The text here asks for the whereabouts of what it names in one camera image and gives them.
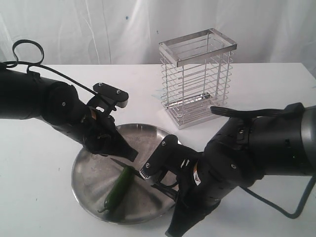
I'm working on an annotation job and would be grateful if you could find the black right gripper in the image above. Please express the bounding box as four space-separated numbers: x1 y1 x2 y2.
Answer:
165 144 222 237

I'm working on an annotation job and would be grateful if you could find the round stainless steel plate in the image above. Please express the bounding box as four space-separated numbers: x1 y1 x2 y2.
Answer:
72 123 175 225

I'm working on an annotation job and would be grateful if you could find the green chili pepper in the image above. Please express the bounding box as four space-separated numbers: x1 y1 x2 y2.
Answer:
98 166 134 213

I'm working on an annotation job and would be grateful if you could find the metal wire utensil rack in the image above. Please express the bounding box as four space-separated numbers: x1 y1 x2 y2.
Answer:
158 28 237 129

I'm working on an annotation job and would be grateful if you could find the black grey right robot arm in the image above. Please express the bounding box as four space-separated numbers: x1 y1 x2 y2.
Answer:
163 103 316 237

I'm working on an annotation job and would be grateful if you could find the black knife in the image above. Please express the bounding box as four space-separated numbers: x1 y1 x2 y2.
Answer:
111 158 178 201

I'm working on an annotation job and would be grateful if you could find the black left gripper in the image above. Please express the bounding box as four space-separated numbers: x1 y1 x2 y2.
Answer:
59 108 138 162

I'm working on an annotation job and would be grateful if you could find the blue-grey right arm cable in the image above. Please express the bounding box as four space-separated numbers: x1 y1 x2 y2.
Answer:
239 176 316 219

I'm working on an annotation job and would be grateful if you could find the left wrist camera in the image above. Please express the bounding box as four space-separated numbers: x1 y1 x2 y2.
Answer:
87 82 129 110

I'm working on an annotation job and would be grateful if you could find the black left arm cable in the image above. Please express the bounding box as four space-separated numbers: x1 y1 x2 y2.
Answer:
4 40 97 96

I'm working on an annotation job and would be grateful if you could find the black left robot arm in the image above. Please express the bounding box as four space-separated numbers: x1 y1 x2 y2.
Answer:
0 63 138 161

